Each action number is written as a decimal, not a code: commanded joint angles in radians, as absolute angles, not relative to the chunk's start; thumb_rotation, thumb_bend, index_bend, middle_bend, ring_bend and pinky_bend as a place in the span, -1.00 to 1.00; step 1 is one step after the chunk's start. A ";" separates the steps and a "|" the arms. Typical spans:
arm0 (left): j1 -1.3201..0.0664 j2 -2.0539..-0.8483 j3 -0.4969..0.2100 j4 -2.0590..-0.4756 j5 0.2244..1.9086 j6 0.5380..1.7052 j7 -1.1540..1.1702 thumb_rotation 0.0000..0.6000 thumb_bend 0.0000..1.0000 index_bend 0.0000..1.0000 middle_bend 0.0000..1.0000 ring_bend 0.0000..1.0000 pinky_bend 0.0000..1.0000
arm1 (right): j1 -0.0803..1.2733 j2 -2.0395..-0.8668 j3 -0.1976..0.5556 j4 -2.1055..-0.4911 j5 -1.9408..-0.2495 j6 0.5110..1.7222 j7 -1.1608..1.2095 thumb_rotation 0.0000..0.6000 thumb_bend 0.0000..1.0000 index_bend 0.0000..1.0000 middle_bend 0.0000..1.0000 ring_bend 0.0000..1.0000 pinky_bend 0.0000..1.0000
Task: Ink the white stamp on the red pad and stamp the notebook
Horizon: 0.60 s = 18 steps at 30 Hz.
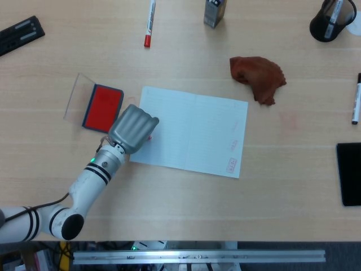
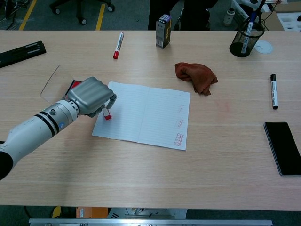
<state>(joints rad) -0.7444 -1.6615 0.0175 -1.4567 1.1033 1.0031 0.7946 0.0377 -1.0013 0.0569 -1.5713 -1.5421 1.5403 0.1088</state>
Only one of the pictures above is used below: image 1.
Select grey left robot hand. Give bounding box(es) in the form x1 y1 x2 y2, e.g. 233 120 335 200
108 104 160 155

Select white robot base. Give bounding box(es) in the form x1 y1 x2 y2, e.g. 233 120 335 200
131 241 168 251

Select red ink pad clear lid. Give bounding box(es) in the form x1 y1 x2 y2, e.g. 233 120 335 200
63 72 125 134

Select open white lined notebook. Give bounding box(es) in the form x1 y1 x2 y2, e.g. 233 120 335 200
129 86 249 179

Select red white marker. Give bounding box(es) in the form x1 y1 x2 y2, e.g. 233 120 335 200
143 0 157 48

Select black white marker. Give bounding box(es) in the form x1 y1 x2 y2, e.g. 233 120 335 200
351 72 361 125

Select marker in pen holder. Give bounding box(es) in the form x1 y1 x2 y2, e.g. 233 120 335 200
324 0 344 39

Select brown crumpled cloth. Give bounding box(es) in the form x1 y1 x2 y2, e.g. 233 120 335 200
228 56 288 107

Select small grey and brown carton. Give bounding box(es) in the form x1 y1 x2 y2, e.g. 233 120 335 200
203 0 228 28

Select black mesh pen holder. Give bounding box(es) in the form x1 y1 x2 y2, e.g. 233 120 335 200
309 0 358 43

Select black smartphone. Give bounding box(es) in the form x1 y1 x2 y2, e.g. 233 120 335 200
336 142 361 207

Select white round lid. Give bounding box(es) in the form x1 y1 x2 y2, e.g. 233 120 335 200
348 21 361 37

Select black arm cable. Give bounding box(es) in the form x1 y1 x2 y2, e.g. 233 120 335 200
5 192 71 221

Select aluminium rail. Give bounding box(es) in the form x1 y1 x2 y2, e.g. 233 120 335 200
72 250 327 265

